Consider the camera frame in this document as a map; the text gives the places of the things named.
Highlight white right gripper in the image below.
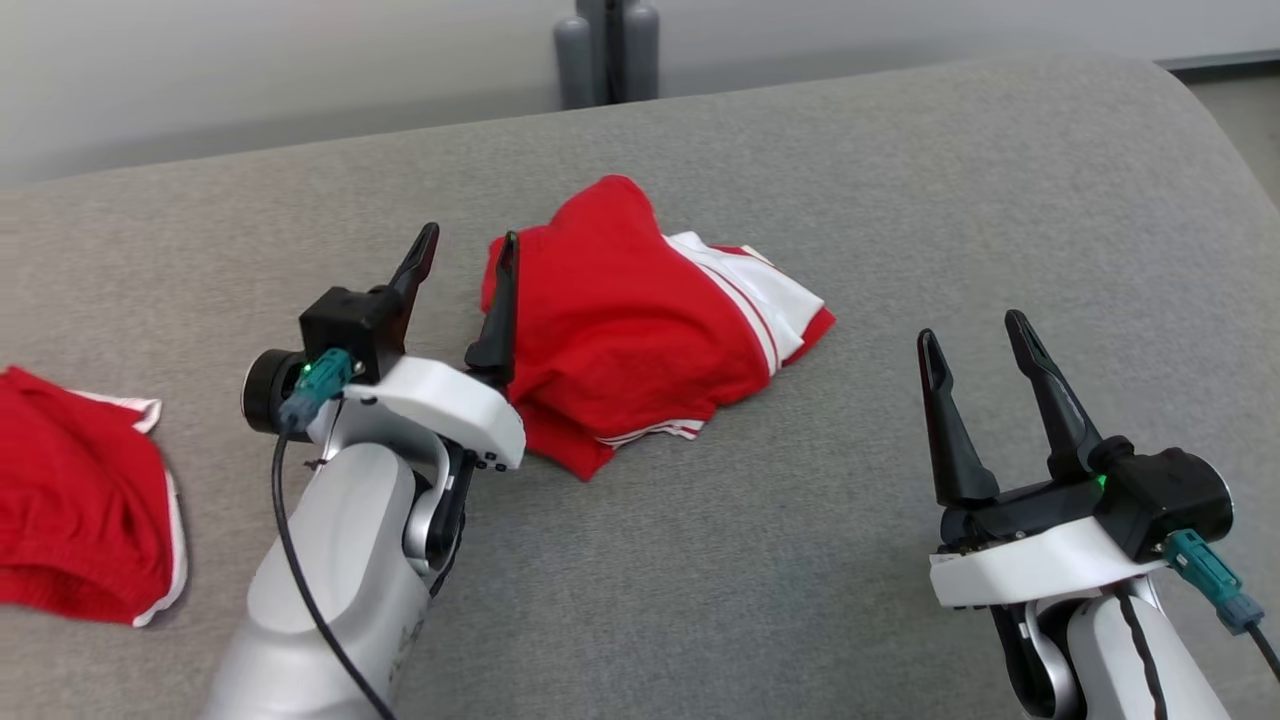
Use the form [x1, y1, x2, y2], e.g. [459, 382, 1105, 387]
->
[917, 309, 1167, 609]

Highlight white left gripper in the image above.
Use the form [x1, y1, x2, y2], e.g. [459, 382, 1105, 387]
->
[330, 222, 527, 471]

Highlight red shirt with white sleeves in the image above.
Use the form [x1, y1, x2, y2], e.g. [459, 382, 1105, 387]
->
[480, 175, 838, 483]

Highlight red shorts with white trim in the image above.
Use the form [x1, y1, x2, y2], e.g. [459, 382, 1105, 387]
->
[0, 365, 189, 629]

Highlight grey metal stand posts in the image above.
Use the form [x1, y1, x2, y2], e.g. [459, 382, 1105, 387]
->
[553, 0, 661, 109]

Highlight teal left cable connector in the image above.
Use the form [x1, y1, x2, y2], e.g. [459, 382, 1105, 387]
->
[278, 348, 356, 433]

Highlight teal cable connector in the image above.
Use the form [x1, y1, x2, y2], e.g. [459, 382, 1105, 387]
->
[278, 348, 356, 433]
[1163, 530, 1266, 636]

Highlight teal right cable connector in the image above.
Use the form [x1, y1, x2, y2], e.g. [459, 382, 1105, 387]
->
[1163, 530, 1266, 636]

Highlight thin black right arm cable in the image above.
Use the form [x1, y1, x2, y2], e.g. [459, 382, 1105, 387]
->
[1113, 588, 1169, 720]

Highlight black left camera cable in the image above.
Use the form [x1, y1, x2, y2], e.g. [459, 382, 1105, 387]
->
[268, 405, 401, 720]

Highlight black camera cable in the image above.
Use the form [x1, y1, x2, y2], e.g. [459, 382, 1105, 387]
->
[1245, 620, 1280, 683]
[268, 405, 401, 720]

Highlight black right camera cable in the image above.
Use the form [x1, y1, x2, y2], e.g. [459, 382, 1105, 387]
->
[1245, 620, 1280, 683]

